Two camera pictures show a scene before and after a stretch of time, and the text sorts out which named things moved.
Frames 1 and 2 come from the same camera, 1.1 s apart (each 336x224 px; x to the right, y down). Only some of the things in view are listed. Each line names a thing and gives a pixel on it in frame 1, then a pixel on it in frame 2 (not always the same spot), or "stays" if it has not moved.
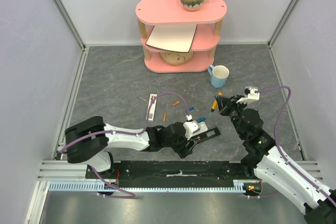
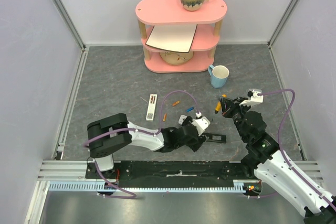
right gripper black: (228, 105) stays
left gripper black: (182, 150) -> (195, 145)
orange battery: (176, 103) stays
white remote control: (203, 128) -> (180, 120)
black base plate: (174, 174) stays
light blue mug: (219, 74) stays
